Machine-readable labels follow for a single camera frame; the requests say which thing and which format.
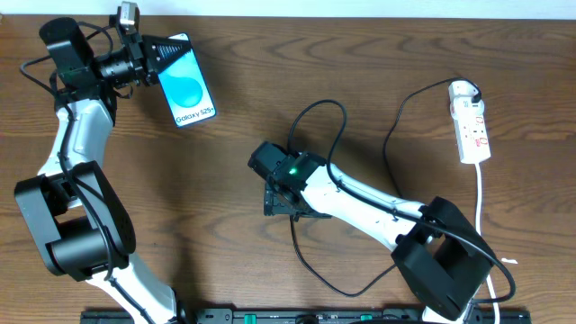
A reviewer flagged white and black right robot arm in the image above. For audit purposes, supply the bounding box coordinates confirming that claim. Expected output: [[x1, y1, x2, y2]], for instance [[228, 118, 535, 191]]
[[247, 141, 494, 323]]

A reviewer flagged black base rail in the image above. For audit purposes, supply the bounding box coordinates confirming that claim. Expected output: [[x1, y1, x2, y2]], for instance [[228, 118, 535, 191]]
[[79, 308, 532, 324]]

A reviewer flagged white power strip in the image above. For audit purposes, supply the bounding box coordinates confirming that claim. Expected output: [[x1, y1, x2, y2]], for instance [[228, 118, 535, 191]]
[[448, 80, 491, 165]]

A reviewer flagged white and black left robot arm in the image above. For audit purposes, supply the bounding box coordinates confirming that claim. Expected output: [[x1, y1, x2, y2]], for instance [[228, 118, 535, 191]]
[[14, 16, 196, 323]]

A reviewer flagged blue smartphone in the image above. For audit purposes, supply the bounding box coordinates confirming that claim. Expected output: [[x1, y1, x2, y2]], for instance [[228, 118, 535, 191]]
[[158, 49, 217, 128]]

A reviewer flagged black charger cable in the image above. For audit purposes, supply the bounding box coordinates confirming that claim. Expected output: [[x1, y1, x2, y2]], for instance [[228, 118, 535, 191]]
[[289, 76, 483, 299]]

